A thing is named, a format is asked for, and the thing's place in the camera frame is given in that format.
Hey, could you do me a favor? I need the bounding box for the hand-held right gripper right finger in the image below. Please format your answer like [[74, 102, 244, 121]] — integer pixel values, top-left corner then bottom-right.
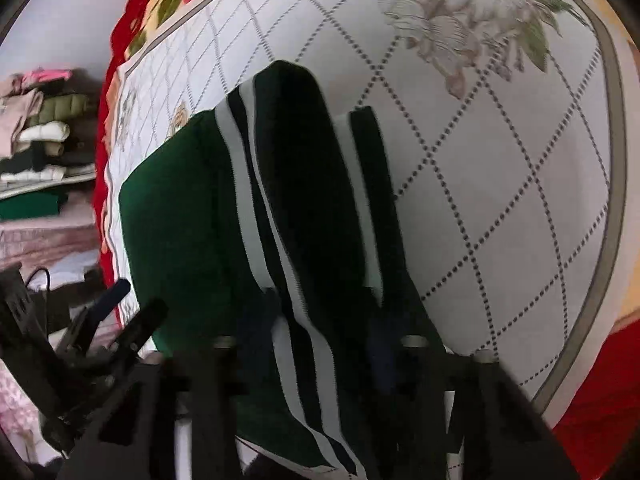
[[367, 310, 581, 480]]

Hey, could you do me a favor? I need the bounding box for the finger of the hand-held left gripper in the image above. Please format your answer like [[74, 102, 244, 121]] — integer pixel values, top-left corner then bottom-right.
[[52, 279, 132, 356], [85, 298, 170, 386]]

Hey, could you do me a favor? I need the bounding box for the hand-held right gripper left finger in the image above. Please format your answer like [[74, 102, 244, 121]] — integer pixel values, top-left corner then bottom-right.
[[60, 287, 281, 480]]

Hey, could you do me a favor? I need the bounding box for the green white striped jacket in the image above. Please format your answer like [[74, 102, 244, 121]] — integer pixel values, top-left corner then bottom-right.
[[119, 60, 451, 480]]

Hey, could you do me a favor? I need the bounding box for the pile of folded clothes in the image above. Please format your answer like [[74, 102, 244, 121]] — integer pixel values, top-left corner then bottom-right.
[[0, 66, 101, 196]]

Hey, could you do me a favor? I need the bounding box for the white cloth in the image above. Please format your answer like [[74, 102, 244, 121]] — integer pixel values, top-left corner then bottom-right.
[[30, 252, 103, 291]]

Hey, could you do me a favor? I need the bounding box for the pink patterned bedcover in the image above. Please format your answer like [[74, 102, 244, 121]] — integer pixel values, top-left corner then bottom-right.
[[0, 220, 121, 461]]

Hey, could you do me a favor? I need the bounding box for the green folded garment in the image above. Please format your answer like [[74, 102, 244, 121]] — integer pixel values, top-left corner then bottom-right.
[[0, 192, 68, 221]]

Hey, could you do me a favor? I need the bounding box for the white quilted floral bedsheet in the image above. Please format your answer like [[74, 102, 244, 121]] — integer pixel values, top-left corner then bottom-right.
[[102, 0, 628, 431]]

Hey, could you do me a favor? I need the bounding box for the red floral blanket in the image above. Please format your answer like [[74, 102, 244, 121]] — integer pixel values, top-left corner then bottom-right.
[[92, 0, 640, 466]]

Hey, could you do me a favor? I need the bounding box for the black cable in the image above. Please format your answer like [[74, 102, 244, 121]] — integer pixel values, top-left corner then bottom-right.
[[25, 266, 53, 293]]

